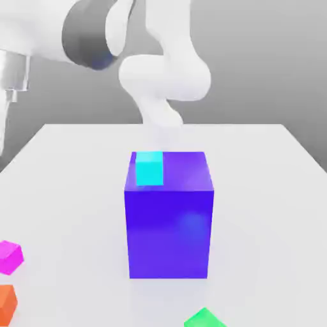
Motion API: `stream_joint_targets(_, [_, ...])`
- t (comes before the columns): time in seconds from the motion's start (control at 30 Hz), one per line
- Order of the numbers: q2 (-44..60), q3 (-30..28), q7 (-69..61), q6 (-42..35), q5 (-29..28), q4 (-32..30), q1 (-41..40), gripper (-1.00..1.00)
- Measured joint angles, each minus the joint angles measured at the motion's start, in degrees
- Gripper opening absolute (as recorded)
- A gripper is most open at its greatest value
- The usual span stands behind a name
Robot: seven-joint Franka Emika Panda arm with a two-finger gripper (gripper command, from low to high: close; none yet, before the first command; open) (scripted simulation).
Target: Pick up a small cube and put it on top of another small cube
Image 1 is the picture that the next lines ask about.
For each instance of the small orange cube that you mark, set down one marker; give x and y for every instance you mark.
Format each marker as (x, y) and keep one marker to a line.
(6, 304)

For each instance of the small cyan cube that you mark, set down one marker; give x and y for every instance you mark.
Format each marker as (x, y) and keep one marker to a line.
(149, 170)

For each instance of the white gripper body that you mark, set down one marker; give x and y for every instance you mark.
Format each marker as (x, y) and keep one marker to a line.
(2, 122)

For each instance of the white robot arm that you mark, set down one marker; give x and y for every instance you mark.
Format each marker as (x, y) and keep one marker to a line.
(176, 69)

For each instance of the large blue box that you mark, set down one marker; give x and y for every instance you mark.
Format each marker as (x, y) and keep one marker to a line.
(168, 230)

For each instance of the small green cube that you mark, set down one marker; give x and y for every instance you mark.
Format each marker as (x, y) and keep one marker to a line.
(204, 319)

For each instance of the small magenta cube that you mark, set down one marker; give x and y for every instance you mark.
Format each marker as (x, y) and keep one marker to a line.
(9, 258)

